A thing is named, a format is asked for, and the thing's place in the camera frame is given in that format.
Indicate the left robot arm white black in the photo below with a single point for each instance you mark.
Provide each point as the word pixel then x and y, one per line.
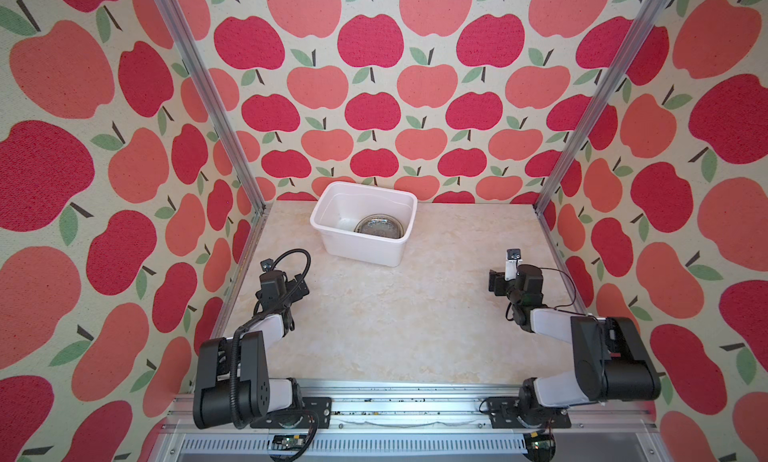
pixel 233 384

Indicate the aluminium frame post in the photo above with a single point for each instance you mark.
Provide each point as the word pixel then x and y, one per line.
pixel 180 31
pixel 638 32

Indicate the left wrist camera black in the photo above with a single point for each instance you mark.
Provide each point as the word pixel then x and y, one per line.
pixel 272 287

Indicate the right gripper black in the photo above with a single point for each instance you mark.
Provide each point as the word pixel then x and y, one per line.
pixel 498 281

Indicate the aluminium front rail frame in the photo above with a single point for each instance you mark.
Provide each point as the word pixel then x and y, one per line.
pixel 376 421

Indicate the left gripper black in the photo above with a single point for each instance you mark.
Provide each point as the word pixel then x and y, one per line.
pixel 293 291

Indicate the aluminium frame post right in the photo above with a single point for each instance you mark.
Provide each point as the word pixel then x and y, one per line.
pixel 638 32

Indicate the white plastic bin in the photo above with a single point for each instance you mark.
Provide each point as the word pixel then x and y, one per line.
pixel 343 204

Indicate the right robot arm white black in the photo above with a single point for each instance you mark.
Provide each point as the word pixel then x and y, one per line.
pixel 610 361

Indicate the clear glass plate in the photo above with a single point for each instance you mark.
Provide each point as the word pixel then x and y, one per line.
pixel 380 225

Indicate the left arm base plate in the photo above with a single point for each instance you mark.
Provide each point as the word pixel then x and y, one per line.
pixel 306 411

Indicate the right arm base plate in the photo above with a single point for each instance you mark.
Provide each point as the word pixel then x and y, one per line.
pixel 511 413

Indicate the aluminium frame post left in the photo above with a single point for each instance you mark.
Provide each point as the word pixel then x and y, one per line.
pixel 180 31

